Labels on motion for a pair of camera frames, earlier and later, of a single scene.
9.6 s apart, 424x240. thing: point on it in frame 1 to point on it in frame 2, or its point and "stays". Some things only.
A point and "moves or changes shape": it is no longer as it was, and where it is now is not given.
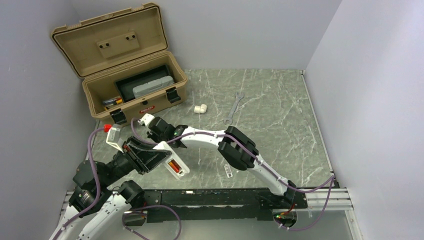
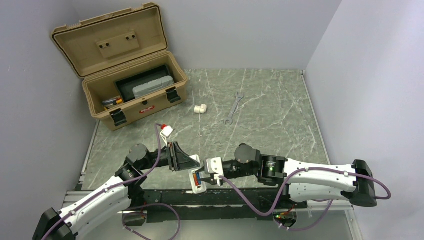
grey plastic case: [153, 86] stays
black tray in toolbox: [125, 86] stays
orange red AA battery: [175, 167] moves or changes shape
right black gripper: [152, 135] to [210, 180]
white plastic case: [185, 170] moves or changes shape
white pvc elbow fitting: [201, 109] stays
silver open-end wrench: [238, 97] stays
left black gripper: [143, 158] to [181, 160]
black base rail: [248, 204] stays
